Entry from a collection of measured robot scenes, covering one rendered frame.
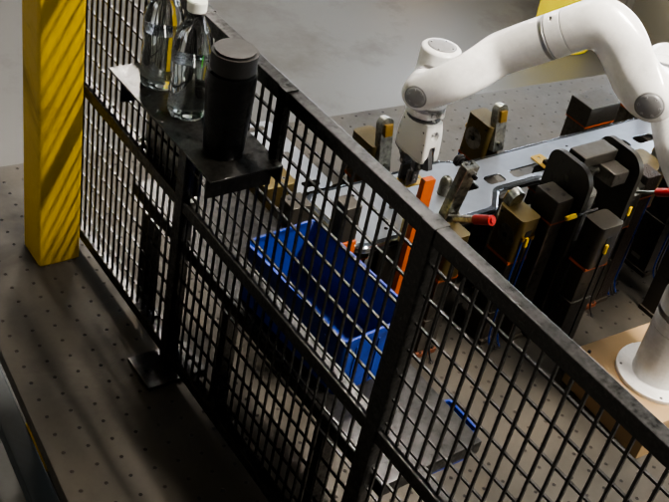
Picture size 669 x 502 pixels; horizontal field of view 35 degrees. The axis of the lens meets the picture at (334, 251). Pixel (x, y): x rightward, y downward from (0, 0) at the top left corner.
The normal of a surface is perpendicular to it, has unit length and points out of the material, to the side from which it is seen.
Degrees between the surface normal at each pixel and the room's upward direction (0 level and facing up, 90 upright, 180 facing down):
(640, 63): 50
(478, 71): 62
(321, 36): 0
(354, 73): 0
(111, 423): 0
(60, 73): 90
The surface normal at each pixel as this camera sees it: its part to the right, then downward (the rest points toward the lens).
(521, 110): 0.17, -0.77
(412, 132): -0.80, 0.26
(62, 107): 0.56, 0.58
